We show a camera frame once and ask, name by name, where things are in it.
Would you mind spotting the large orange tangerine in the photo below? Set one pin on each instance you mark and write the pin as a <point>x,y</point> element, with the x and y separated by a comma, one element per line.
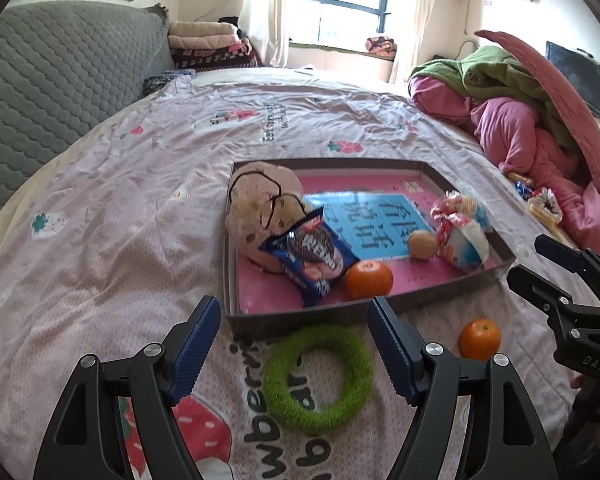
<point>479,340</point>

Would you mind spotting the pink quilt heap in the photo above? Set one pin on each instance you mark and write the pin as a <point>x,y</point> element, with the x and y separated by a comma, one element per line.
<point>512,138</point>

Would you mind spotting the left cream curtain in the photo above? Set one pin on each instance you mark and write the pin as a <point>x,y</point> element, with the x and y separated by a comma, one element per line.
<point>266,23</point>

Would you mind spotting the white red toy egg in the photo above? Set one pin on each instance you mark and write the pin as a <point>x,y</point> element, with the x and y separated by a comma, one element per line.
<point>462,242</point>

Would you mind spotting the dark shallow cardboard box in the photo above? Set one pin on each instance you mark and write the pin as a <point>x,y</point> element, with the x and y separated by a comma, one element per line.
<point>336,309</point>

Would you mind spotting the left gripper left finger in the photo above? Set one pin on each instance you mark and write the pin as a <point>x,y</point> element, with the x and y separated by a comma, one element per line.
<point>84,439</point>

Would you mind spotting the small orange tangerine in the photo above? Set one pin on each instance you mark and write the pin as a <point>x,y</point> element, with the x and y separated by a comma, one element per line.
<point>367,279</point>

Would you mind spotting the grey quilted headboard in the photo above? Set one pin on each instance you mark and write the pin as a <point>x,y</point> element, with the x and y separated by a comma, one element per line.
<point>65,67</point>

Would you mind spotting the right cream curtain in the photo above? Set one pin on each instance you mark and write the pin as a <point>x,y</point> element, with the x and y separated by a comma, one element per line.
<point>408,20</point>

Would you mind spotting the green blanket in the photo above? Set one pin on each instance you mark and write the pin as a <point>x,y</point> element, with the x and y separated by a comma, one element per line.
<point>492,72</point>

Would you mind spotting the stack of folded blankets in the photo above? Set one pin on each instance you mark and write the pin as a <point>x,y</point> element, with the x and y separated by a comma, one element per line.
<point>207,46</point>

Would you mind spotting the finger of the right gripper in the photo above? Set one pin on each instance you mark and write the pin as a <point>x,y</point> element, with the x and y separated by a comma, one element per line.
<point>583,262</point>
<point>576,327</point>

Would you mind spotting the cream curtain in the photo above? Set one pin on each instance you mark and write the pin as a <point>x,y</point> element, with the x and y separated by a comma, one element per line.
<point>266,23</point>
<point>408,20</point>

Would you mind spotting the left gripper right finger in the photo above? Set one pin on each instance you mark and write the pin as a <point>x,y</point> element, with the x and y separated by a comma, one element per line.
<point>504,437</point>

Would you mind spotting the patterned bag on sill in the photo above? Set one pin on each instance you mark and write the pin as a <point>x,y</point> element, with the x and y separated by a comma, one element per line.
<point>382,47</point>

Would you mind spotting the person right hand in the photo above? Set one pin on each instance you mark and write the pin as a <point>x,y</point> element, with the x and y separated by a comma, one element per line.
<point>576,381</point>

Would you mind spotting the cream dotted scrunchie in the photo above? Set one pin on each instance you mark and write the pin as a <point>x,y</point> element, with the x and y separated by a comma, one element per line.
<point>263,200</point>

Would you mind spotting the wall mounted television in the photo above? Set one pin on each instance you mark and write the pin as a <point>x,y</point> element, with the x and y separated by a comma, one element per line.
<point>582,71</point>

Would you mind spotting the tan walnut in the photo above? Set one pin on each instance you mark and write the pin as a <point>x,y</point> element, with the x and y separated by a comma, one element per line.
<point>422,245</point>

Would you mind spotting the window with dark frame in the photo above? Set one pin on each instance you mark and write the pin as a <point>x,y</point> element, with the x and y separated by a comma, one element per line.
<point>341,24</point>

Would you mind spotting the blue oreo cookie packet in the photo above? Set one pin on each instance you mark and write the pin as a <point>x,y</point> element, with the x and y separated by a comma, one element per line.
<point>312,255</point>

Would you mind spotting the blue red toy egg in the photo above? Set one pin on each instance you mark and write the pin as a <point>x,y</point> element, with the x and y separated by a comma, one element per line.
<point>454,202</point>

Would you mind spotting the dark patterned cloth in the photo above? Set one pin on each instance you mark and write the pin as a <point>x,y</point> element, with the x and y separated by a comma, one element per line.
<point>157,82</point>

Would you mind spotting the biscuit packet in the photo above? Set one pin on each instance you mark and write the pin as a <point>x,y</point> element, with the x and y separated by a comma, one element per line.
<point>544,207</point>

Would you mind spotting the blue snack wrapper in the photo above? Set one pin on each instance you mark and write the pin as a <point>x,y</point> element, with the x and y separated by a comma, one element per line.
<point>523,190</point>

